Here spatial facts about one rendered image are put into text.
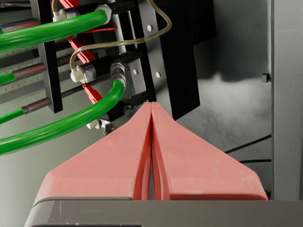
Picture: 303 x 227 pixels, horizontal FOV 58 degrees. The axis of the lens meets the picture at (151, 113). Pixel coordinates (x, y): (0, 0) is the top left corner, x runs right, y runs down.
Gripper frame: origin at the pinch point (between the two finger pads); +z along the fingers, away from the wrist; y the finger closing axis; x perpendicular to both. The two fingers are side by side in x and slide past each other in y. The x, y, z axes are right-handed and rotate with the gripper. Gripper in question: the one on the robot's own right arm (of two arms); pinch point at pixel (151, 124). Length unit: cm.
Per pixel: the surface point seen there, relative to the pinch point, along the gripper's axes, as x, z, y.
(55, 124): 7.1, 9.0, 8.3
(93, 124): 19.2, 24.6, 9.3
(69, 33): 0.4, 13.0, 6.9
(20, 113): 25, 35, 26
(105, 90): 33, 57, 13
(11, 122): 31, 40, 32
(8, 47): 0.5, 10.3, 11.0
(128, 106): 18.3, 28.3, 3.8
